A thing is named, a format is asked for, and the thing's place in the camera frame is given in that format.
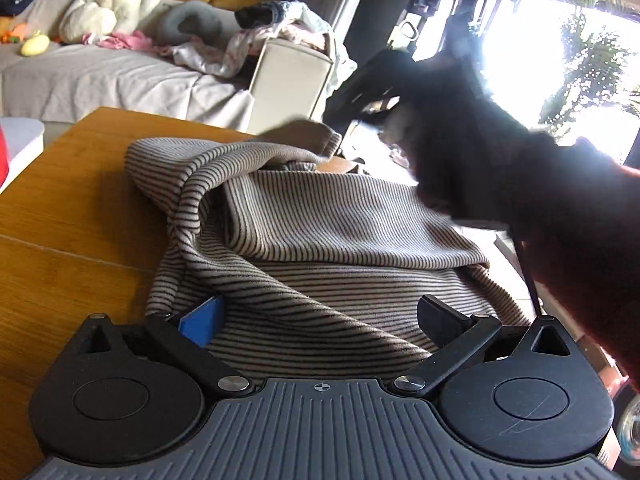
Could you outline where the pile of clothes on armrest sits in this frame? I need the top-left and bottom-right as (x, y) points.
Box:
(167, 0), (357, 98)

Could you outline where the gloved right hand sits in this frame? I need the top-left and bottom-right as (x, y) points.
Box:
(384, 58), (610, 235)

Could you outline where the white plush duck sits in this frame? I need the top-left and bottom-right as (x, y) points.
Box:
(58, 0), (160, 44)

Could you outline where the beige sofa with grey cover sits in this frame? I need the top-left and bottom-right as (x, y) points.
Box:
(1, 9), (335, 134)

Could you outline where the yellow oval plush toy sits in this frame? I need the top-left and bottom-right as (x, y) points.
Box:
(20, 34), (51, 58)

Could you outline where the striped knit garment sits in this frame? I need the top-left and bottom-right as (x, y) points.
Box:
(125, 138), (533, 378)

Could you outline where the red-sleeved right forearm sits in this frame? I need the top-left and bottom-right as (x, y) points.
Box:
(506, 134), (639, 384)

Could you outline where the pink cloth on sofa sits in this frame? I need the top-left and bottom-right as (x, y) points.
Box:
(81, 30), (155, 52)

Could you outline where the tall bamboo plant white pot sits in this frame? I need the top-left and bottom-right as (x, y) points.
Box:
(539, 0), (639, 139)

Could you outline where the grey neck pillow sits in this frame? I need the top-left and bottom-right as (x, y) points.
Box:
(154, 0), (224, 47)

